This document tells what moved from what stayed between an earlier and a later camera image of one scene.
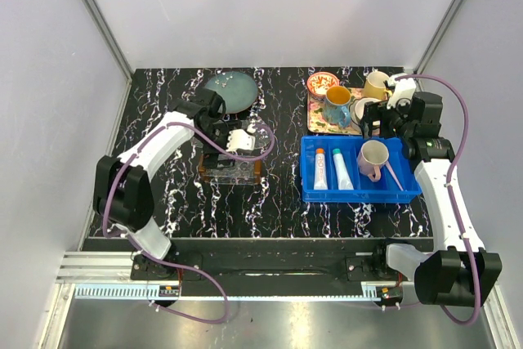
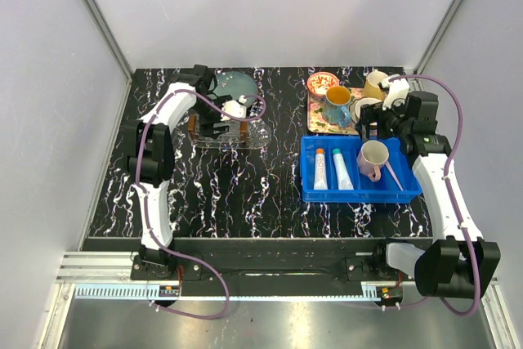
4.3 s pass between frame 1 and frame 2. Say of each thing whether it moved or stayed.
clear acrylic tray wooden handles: moved
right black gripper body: stayed
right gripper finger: stayed
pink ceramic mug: stayed
